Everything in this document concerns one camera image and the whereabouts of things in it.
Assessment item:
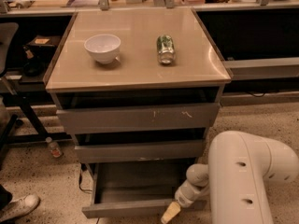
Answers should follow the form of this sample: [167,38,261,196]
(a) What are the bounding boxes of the white bowl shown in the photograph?
[84,34,121,63]

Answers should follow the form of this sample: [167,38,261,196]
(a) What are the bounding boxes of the grey middle drawer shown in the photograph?
[75,140,205,163]

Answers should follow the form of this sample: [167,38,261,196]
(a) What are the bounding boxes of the grey bottom drawer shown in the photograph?
[82,158,194,218]

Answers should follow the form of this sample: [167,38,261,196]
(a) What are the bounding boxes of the grey drawer cabinet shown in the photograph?
[42,7,234,166]

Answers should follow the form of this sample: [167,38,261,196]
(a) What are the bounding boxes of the grey top drawer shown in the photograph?
[57,103,220,134]

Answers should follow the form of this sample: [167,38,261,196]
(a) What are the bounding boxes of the plastic bottle on floor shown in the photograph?
[46,137,63,158]

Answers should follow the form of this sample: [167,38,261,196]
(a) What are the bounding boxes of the black box with label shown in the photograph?
[27,35,61,49]

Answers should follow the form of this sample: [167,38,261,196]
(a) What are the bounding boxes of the black office chair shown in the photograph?
[0,22,19,166]

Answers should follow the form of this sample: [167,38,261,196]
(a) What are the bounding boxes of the white sneaker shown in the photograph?
[0,194,40,223]

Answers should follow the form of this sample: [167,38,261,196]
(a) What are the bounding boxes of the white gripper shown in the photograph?
[161,180,209,224]

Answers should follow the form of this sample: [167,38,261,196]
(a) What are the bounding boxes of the black cable on floor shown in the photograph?
[78,163,94,194]

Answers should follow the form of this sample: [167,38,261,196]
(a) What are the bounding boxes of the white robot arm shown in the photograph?
[161,131,299,224]

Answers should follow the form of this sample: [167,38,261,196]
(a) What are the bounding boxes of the green soda can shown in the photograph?
[156,35,176,64]

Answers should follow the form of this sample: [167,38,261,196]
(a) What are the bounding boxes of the grey drawer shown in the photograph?
[57,103,220,134]
[82,158,194,218]
[75,140,205,163]

